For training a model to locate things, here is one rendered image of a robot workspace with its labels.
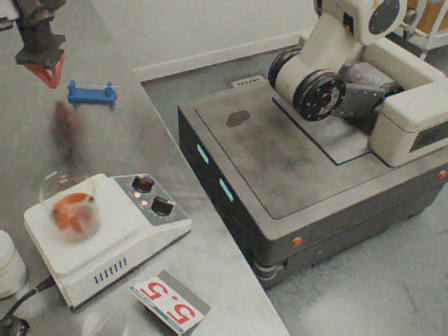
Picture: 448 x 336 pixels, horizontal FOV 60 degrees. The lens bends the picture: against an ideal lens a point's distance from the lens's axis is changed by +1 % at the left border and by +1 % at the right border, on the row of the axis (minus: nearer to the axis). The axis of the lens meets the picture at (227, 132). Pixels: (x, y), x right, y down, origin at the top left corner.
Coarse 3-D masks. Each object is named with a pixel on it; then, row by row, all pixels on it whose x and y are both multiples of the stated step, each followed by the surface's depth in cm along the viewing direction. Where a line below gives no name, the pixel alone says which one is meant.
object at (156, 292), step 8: (152, 280) 54; (136, 288) 51; (144, 288) 51; (152, 288) 52; (160, 288) 53; (152, 296) 51; (160, 296) 51; (168, 296) 52; (160, 304) 50; (168, 304) 50; (176, 304) 51; (184, 304) 52; (168, 312) 49; (176, 312) 50; (184, 312) 50; (192, 312) 51; (176, 320) 48; (184, 320) 49; (192, 320) 50
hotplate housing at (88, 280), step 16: (144, 224) 54; (176, 224) 58; (128, 240) 52; (144, 240) 53; (160, 240) 56; (176, 240) 60; (112, 256) 51; (128, 256) 53; (144, 256) 56; (80, 272) 49; (96, 272) 50; (112, 272) 52; (64, 288) 48; (80, 288) 50; (96, 288) 52; (80, 304) 52
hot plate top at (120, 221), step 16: (96, 176) 58; (96, 192) 56; (112, 192) 56; (32, 208) 53; (112, 208) 54; (128, 208) 54; (32, 224) 51; (48, 224) 51; (112, 224) 52; (128, 224) 52; (48, 240) 50; (96, 240) 50; (112, 240) 50; (48, 256) 48; (64, 256) 48; (80, 256) 48; (96, 256) 49; (64, 272) 47
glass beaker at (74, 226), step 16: (48, 176) 47; (64, 176) 48; (80, 176) 49; (48, 192) 48; (64, 192) 50; (80, 192) 51; (48, 208) 44; (80, 208) 45; (96, 208) 48; (64, 224) 46; (80, 224) 47; (96, 224) 49; (64, 240) 48; (80, 240) 48
